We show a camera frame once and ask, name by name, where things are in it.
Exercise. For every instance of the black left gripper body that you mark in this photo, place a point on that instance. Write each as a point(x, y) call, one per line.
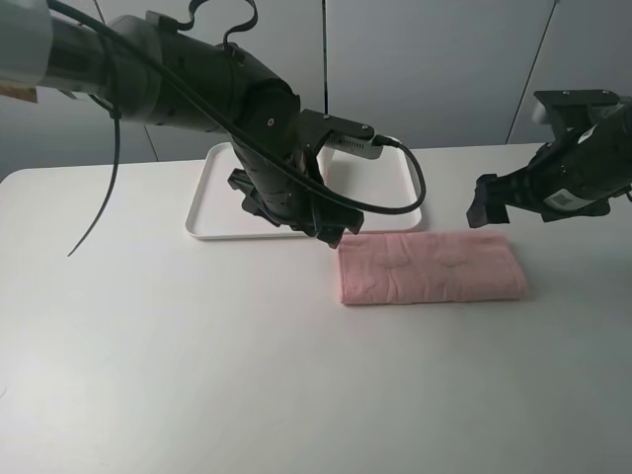
point(301, 211)

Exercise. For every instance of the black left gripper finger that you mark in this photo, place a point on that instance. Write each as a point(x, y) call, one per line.
point(332, 235)

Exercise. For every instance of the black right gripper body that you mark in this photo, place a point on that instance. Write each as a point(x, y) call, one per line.
point(577, 175)

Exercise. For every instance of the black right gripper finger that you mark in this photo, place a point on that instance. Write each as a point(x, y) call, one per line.
point(488, 206)

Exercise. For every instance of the pink towel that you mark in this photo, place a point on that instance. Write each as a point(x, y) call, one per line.
point(428, 267)

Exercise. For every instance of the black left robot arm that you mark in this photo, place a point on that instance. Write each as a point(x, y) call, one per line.
point(145, 70)

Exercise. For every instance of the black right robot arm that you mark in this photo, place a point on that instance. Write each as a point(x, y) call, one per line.
point(577, 173)

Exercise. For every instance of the white plastic tray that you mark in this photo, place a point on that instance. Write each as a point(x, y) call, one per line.
point(216, 212)

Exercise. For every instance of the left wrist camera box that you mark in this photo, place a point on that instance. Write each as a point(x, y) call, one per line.
point(350, 138)

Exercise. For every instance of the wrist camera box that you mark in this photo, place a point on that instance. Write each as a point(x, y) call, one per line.
point(350, 138)
point(565, 110)

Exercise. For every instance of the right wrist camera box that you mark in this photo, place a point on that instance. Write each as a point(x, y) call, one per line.
point(565, 110)

